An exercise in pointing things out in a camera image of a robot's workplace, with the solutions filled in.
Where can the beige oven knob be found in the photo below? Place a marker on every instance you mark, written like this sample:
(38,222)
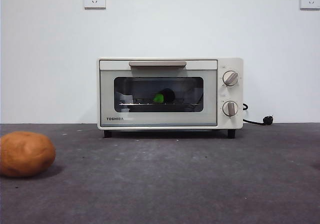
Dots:
(230,108)
(230,78)

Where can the purple eggplant with green stem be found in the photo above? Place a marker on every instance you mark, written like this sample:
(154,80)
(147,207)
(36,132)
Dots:
(160,98)

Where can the brown potato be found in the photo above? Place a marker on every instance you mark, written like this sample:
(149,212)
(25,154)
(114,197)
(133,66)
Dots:
(26,154)

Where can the white Toshiba toaster oven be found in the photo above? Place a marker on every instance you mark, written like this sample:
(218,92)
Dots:
(230,94)

